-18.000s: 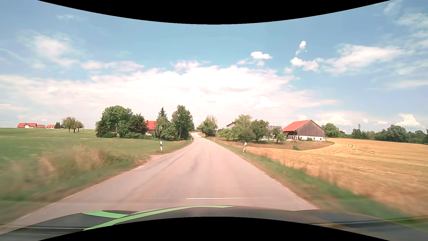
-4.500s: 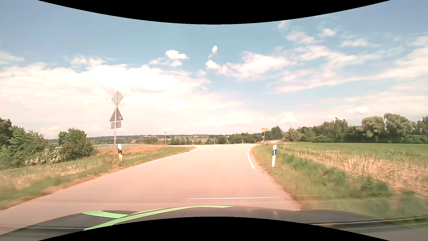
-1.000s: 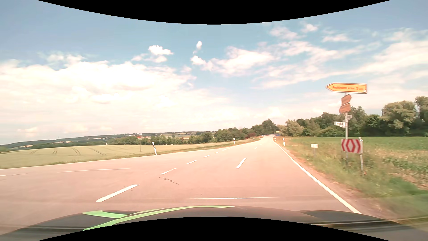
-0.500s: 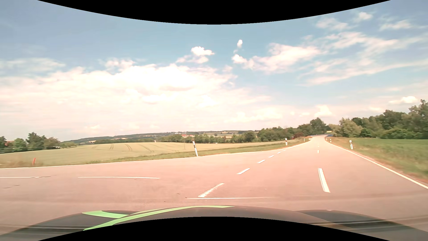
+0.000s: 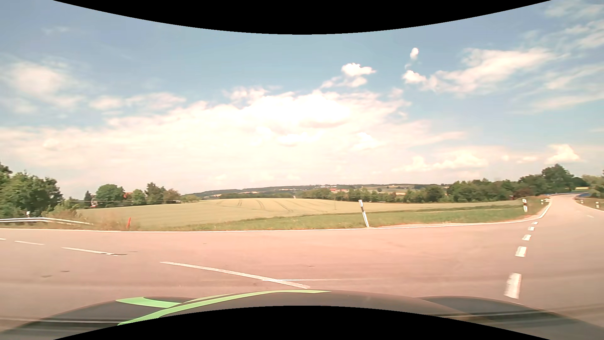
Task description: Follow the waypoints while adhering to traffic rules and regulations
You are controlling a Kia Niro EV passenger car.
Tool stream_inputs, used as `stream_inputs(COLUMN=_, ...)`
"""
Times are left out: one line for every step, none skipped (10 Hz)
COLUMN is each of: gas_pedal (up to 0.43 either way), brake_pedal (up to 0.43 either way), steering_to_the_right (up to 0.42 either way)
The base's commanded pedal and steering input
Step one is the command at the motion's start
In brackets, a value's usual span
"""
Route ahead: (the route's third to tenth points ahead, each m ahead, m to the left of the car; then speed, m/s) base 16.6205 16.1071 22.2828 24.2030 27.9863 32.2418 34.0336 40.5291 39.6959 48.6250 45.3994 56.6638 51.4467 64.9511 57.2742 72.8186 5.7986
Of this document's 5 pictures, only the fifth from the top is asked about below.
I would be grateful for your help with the pale grain field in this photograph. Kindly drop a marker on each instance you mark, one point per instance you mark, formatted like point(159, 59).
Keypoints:
point(245, 208)

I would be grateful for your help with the grass verge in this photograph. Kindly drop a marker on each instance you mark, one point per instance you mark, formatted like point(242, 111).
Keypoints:
point(377, 218)
point(592, 202)

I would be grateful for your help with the grey asphalt road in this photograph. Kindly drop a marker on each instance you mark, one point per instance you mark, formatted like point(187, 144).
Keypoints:
point(358, 255)

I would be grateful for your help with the car's own bonnet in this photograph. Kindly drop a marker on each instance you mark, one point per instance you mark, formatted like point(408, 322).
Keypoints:
point(292, 302)

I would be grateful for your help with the row of trees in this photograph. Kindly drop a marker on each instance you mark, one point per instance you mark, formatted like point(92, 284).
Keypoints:
point(472, 191)

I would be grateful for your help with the cluster of trees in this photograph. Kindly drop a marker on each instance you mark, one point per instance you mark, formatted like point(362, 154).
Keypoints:
point(127, 194)

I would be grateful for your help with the road markings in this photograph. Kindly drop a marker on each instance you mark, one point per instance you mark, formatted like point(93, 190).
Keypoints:
point(513, 285)

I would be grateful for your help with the group of green trees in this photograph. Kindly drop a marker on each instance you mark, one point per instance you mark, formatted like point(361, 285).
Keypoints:
point(23, 193)

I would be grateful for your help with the leaning white marker post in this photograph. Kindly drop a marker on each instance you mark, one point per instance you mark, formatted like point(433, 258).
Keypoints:
point(364, 214)

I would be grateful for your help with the distant guard rail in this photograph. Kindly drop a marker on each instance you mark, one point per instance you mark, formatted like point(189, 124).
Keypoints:
point(564, 194)

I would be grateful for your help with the grey guard rail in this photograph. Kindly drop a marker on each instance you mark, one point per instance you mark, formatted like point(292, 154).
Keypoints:
point(37, 220)

